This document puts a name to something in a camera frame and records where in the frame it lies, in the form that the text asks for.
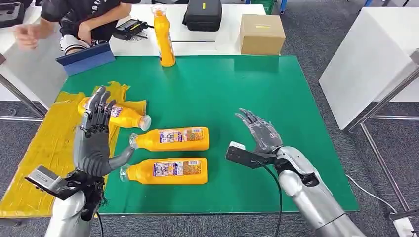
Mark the steel table frame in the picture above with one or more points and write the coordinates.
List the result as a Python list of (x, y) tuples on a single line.
[(23, 98), (383, 98)]

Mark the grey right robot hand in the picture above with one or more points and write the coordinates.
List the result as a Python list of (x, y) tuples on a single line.
[(262, 132)]

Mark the brown cardboard box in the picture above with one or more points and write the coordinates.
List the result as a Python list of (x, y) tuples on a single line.
[(261, 36)]

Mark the green table mat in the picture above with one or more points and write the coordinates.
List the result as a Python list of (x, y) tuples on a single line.
[(229, 91)]

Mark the person's left hand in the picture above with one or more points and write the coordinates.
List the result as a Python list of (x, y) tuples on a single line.
[(85, 32)]

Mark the yellow plastic sheet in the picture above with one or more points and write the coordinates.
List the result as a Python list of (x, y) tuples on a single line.
[(42, 153)]

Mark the green crate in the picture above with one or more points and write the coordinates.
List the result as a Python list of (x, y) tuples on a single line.
[(263, 5)]

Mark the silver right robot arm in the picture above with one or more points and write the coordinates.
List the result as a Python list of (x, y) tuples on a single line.
[(311, 196)]

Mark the orange drink bottle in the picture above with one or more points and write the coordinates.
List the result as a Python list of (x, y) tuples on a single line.
[(170, 171), (164, 39), (173, 139), (127, 117)]

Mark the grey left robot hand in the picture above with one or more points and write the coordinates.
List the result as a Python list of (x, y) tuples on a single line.
[(91, 153)]

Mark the white power strip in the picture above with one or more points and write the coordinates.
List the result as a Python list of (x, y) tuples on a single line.
[(403, 228)]

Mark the white table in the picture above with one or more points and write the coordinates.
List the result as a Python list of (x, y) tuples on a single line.
[(363, 72), (226, 32), (36, 78)]

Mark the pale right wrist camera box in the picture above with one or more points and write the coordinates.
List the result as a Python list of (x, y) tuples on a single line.
[(245, 157)]

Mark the blue tablet case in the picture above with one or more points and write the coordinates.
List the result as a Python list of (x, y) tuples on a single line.
[(86, 60)]

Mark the black remote controller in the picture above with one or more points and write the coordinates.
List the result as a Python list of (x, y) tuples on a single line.
[(131, 29)]

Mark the black carrying case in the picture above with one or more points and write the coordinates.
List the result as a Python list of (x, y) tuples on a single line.
[(203, 16)]

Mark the black foam tray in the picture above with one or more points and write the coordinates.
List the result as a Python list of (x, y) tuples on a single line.
[(11, 13)]

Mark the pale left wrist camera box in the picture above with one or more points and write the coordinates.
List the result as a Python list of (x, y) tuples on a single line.
[(44, 180)]

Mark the person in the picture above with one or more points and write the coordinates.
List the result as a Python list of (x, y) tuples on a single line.
[(75, 13)]

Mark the person's right hand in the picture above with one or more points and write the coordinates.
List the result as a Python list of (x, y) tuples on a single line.
[(27, 36)]

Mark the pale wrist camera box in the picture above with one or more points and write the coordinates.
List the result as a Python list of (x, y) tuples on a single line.
[(44, 180), (245, 157)]

